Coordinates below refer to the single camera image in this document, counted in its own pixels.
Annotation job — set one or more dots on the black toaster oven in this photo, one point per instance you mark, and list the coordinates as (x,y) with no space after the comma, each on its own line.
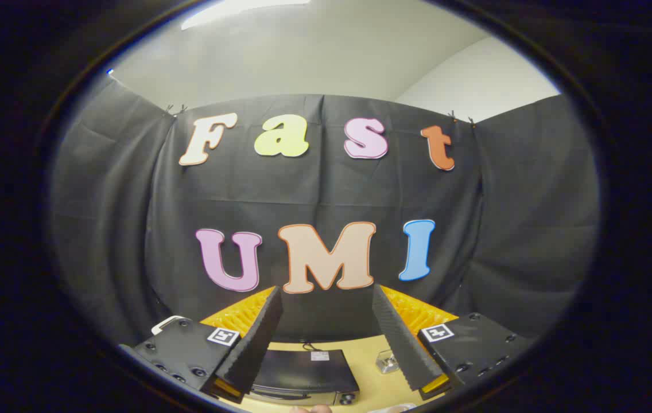
(303,370)

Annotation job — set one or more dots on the white bread toaster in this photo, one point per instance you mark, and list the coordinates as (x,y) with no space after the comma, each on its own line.
(166,323)

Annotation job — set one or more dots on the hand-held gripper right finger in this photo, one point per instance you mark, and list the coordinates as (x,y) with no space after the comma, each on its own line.
(400,344)

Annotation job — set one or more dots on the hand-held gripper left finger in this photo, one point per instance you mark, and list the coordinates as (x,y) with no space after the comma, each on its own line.
(254,344)

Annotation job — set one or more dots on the black backdrop cloth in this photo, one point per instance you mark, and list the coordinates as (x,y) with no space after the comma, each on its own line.
(326,189)

